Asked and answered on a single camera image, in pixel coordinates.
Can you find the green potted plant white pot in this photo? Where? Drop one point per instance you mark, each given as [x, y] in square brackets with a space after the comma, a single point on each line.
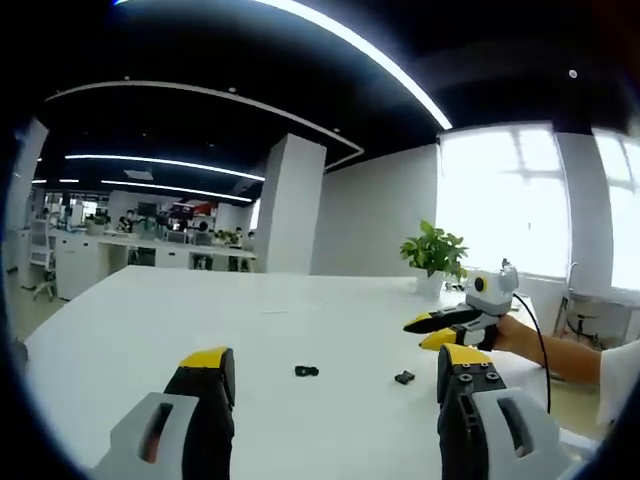
[435, 250]

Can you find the person in white shirt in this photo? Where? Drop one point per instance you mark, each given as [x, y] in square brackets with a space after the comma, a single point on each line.
[620, 380]

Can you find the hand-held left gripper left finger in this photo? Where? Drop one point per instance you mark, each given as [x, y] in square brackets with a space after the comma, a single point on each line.
[190, 430]

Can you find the person's right hand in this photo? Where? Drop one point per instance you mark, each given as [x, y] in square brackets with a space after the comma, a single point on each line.
[512, 336]

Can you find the white office chair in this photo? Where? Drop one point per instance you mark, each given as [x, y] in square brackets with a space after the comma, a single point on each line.
[42, 255]

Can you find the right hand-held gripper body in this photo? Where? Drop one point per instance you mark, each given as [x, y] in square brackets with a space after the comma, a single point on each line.
[495, 297]

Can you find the black plastic buckle part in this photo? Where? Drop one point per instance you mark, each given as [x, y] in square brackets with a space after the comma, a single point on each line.
[306, 371]
[404, 377]

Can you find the black stool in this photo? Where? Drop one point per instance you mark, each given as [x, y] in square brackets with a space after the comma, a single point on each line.
[584, 325]

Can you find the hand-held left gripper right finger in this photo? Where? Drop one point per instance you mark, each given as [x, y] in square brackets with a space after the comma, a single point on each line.
[480, 430]

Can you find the row of white office desks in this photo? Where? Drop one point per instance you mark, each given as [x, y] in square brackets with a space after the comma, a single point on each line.
[150, 252]

